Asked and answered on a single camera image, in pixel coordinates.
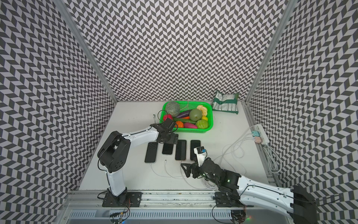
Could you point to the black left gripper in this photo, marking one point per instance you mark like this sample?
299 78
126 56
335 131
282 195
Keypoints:
172 140

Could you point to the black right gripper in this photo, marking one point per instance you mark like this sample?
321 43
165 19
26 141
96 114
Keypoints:
189 166

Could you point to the black phone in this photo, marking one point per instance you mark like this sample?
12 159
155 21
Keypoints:
151 153
167 149
180 154
194 144

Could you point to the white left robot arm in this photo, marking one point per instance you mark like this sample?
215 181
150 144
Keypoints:
114 152

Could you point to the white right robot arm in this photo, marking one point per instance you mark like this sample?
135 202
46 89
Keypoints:
295 203

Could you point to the red toy fruit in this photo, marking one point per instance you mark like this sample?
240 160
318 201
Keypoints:
167 116

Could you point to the orange toy pumpkin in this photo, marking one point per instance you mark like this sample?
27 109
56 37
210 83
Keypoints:
180 124

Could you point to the green netted melon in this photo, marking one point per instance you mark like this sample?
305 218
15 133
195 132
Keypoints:
172 108

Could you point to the green toy cucumber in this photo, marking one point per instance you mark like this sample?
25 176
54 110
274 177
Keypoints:
184 120

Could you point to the magenta toy sweet potato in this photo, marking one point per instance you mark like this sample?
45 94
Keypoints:
190 125

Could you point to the purple toy eggplant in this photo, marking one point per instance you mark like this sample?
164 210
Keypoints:
184 114

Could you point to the green toy apple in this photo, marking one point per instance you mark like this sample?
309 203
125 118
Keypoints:
195 115

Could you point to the green plastic basket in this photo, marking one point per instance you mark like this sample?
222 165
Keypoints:
190 105

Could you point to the light green toy gourd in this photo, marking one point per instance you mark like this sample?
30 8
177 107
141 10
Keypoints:
202 124

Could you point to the green white snack bag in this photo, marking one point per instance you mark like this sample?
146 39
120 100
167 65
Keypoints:
225 102

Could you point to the white power strip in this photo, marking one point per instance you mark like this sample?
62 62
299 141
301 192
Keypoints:
263 135

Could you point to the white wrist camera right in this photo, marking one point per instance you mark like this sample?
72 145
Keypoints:
201 155

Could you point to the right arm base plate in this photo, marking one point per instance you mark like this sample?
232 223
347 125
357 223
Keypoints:
223 200

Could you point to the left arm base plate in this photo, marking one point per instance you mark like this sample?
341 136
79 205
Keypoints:
129 199

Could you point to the aluminium corner post left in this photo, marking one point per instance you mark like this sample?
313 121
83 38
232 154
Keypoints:
60 5

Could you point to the aluminium corner post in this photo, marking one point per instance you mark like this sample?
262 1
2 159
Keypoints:
272 46
60 5

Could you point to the aluminium corner post right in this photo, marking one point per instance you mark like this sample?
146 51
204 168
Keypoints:
272 46

